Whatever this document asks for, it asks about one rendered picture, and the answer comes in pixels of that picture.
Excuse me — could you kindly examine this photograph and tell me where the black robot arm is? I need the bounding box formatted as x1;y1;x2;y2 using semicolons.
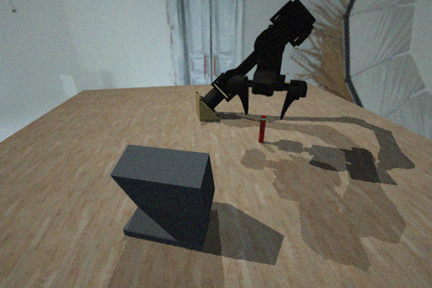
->
201;0;316;112

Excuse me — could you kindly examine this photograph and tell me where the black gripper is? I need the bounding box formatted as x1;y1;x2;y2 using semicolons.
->
228;57;307;120

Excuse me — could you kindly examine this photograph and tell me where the red peg with white band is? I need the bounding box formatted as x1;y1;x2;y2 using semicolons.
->
259;115;267;143

